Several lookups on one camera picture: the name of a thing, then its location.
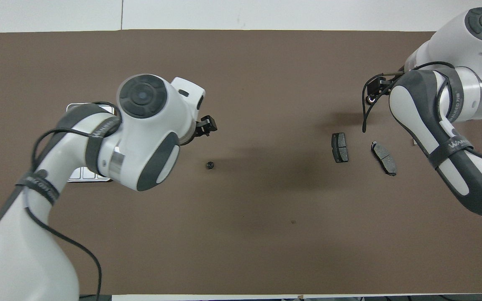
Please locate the long dark grey brake pad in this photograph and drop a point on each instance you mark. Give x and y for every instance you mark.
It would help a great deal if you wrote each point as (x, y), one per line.
(385, 159)

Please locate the small black bearing gear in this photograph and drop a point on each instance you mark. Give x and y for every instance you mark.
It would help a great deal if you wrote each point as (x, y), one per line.
(210, 165)

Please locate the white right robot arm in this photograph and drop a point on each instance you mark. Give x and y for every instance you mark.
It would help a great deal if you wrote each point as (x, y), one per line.
(475, 54)

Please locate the short dark grey brake pad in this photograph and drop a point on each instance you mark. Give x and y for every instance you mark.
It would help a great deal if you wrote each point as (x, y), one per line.
(340, 148)

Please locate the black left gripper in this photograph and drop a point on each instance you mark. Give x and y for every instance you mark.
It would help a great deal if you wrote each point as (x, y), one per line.
(191, 134)

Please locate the silver metal tray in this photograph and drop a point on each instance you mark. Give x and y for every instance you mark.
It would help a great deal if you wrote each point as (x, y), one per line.
(82, 175)

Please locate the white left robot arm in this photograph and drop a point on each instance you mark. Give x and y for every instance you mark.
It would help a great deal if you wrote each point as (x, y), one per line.
(23, 259)

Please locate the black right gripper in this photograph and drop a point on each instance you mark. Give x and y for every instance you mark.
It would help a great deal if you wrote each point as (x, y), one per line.
(377, 87)

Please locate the brown table mat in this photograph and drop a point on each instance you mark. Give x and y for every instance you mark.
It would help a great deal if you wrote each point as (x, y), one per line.
(266, 230)

